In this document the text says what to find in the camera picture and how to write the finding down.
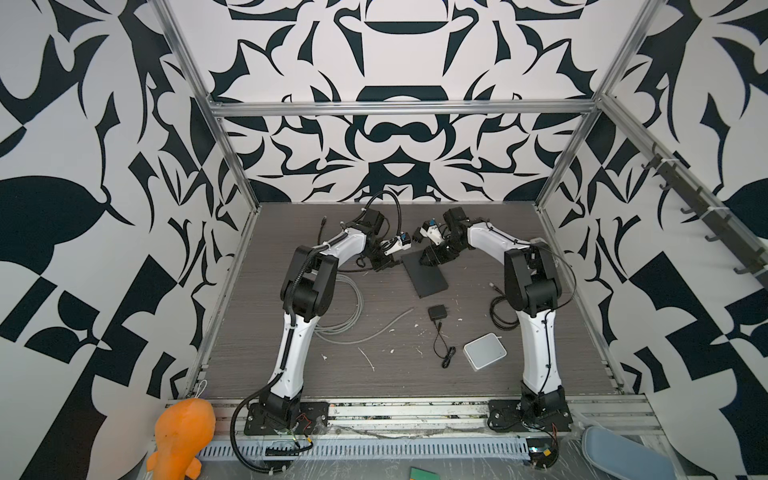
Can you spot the white cable duct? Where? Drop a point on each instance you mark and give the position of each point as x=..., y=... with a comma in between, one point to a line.
x=506, y=448

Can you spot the black power adapter centre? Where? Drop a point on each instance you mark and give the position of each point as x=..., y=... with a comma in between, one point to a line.
x=445, y=352

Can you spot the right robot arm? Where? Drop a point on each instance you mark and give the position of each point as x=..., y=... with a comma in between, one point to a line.
x=532, y=288

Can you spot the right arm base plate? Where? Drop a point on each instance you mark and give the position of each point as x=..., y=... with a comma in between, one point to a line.
x=528, y=415

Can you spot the white square router box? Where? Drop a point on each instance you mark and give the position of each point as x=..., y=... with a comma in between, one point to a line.
x=484, y=351

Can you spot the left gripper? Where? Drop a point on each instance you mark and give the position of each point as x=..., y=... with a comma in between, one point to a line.
x=390, y=263

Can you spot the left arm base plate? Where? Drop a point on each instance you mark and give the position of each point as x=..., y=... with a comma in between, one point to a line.
x=304, y=418

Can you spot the grey blue pad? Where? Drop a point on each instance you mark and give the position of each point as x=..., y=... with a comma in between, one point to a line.
x=623, y=458

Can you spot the black network switch box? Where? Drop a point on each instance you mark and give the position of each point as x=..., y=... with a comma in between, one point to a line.
x=426, y=280

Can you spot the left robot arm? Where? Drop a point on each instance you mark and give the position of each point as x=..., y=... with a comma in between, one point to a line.
x=306, y=295

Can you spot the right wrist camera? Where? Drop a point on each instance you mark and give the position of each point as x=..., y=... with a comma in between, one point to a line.
x=430, y=230

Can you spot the green object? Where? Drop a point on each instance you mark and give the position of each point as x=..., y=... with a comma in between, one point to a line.
x=421, y=474

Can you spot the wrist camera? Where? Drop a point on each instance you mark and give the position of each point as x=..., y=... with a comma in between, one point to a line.
x=430, y=230
x=400, y=242

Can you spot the orange plush toy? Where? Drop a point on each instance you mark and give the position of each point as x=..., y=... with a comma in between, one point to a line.
x=181, y=432

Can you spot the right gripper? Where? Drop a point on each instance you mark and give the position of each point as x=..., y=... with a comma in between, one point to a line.
x=431, y=256

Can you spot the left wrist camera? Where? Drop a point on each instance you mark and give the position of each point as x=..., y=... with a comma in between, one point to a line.
x=400, y=242

